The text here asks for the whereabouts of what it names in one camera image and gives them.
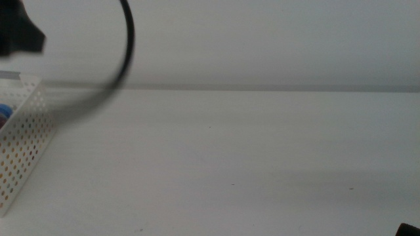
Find clear water bottle blue cap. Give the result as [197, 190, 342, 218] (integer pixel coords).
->
[0, 104, 14, 119]

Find white perforated plastic basket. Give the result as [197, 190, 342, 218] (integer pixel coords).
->
[0, 69, 56, 218]

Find thick black left camera cable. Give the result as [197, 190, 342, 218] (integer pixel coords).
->
[52, 0, 136, 127]

